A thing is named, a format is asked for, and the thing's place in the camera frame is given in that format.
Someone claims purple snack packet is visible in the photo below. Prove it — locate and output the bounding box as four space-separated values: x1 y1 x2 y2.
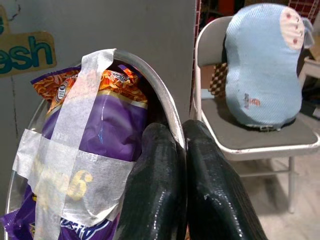
0 64 150 240

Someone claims red tiled pillar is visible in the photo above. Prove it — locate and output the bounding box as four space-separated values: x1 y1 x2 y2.
194 0 209 33

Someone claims white folding chair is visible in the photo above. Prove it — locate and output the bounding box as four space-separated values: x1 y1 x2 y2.
192 16 320 213

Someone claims yellow fresh sticker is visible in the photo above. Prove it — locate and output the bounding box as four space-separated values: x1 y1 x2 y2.
0 4 57 78

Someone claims steel bowl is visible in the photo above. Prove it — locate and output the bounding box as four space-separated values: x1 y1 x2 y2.
3 48 188 240

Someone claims brown checkered cloth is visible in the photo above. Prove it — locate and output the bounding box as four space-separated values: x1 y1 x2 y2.
209 62 228 98

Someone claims grey fridge door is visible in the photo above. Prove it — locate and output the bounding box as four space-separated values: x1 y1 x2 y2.
0 0 197 240

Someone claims white masking tape strip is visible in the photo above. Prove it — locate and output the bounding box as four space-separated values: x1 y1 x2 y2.
33 48 117 240
12 128 137 227

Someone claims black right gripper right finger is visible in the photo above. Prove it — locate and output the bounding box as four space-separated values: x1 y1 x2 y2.
182 119 268 240

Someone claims light blue pillow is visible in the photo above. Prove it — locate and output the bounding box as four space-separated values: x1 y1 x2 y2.
223 2 315 132

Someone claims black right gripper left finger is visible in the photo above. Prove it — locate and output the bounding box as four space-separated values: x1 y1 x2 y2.
114 121 188 240

